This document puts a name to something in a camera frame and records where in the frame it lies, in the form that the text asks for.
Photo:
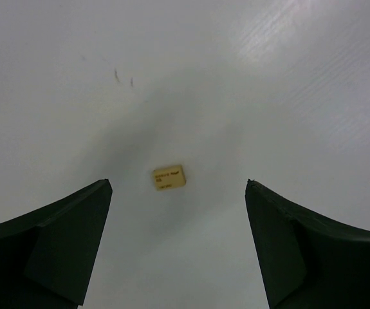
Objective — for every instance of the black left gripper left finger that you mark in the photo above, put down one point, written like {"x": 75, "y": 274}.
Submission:
{"x": 47, "y": 255}

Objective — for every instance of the yellow eraser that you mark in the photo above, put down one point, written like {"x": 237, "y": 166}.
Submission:
{"x": 169, "y": 177}

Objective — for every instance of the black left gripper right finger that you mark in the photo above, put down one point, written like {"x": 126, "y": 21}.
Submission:
{"x": 307, "y": 260}

